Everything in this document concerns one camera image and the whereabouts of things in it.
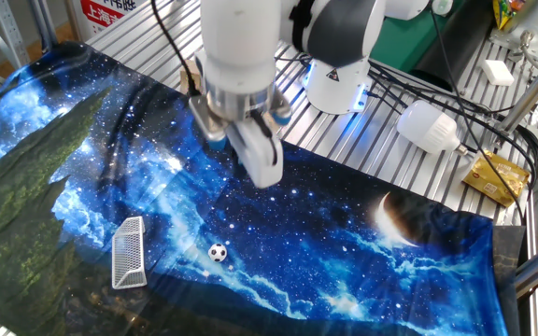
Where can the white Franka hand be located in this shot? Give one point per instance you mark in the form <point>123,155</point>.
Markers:
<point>259,158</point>

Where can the small black white soccer ball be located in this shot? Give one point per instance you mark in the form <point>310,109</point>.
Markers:
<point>217,252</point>

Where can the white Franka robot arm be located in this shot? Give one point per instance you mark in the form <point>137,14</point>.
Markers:
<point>241,42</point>

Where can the galaxy print table cloth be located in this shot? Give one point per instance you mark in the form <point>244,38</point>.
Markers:
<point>297,242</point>

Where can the large plain wooden block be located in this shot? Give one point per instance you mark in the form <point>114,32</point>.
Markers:
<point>188,77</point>

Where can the white hanging bottle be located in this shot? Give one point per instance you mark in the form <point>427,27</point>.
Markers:
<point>425,125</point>

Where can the green board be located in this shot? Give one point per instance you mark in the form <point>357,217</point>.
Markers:
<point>404,42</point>

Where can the red white printed sign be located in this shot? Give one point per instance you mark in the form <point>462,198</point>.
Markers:
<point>103,14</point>

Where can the black rolled mat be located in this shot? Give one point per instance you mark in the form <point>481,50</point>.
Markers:
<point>456,42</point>

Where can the gold foil snack packet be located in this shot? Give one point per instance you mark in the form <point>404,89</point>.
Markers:
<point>495,178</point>

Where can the white rectangular foam block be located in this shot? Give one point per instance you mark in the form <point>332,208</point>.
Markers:
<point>498,72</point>

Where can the colourful snack bag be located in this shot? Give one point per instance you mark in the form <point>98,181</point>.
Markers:
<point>505,11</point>

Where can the silver wrist bracket blue tips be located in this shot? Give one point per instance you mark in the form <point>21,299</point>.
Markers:
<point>203,121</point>

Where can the aluminium frame bar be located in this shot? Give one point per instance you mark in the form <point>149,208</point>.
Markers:
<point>530,88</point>

